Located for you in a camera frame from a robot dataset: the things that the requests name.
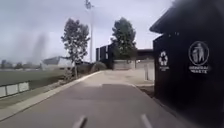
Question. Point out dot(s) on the dark building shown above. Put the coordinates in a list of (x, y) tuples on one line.
[(106, 53)]

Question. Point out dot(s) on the bush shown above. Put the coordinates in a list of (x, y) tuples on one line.
[(97, 67)]

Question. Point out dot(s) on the dark leafy tree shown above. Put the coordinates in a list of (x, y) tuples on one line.
[(123, 38)]

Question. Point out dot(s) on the grey asphalt path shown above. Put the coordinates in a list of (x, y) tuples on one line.
[(106, 103)]

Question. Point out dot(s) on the tall floodlight pole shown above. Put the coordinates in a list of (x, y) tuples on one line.
[(90, 30)]

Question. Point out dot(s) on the tall tree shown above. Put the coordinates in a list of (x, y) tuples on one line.
[(76, 40)]

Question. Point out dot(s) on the pale roofed building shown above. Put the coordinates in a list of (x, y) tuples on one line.
[(56, 62)]

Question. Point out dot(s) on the robot's own part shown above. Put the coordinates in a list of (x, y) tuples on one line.
[(79, 122), (146, 121)]

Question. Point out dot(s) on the black waste bin shelter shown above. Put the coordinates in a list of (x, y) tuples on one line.
[(190, 66)]

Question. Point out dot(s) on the pale concrete kerb strip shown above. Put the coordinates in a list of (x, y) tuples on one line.
[(40, 97)]

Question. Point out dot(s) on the green grass field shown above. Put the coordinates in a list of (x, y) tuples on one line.
[(30, 78)]

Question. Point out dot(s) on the low white panel fence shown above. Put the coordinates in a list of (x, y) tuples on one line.
[(14, 89)]

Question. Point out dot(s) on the pale concrete wall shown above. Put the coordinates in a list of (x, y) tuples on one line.
[(140, 65)]

